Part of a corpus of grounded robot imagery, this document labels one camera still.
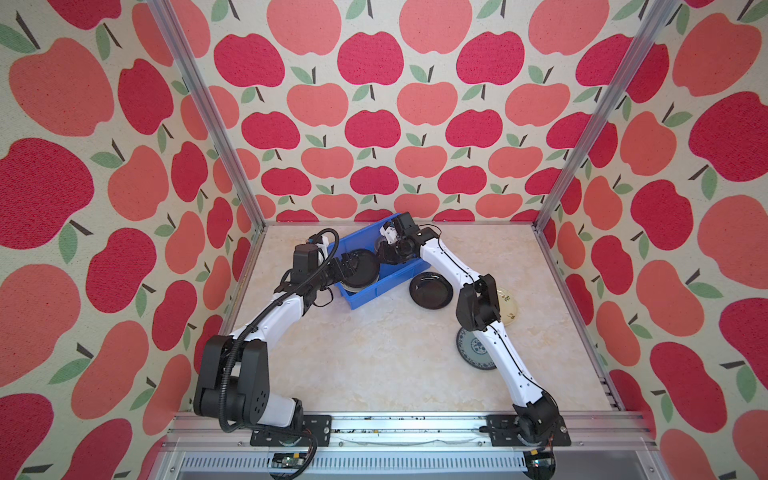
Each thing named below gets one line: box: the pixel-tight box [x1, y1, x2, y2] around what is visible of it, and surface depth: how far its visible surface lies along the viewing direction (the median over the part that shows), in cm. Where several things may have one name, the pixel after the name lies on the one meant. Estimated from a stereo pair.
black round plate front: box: [343, 249, 380, 288], surface depth 103 cm
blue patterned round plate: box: [456, 327, 497, 370], surface depth 89 cm
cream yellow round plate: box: [497, 288, 519, 327], surface depth 100 cm
